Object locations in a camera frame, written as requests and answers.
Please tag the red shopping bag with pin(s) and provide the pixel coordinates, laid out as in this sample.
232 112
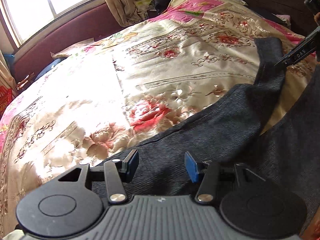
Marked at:
5 98

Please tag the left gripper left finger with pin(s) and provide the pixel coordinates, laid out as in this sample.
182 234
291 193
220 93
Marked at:
114 173

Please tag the dark grey knit pants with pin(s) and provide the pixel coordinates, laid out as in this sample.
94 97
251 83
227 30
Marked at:
277 171

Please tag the floral satin bedspread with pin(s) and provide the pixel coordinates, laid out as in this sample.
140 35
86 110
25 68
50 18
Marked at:
109 96

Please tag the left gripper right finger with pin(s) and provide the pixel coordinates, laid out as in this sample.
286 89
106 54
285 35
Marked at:
214 180

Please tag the maroon upholstered window bench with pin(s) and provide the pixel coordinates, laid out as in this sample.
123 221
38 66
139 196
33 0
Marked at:
96 23

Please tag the window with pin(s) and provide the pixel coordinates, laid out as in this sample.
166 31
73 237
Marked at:
25 18

